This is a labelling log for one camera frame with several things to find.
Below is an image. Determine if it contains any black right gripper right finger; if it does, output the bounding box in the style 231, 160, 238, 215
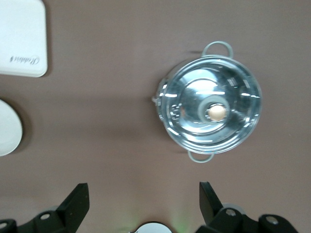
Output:
195, 181, 298, 233

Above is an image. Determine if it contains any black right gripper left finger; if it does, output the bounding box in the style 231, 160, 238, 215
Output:
0, 183, 90, 233

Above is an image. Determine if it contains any round cream plate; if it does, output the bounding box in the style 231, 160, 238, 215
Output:
0, 98, 24, 157

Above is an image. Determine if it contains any cream rabbit print tray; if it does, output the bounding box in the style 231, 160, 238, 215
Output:
0, 0, 48, 78

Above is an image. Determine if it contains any brown table cover cloth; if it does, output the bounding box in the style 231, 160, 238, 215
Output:
0, 0, 311, 233

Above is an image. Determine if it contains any glass pot lid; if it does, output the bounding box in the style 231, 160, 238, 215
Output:
157, 57, 263, 155

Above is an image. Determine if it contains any steel pot with handles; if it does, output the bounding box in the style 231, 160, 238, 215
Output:
150, 41, 263, 163

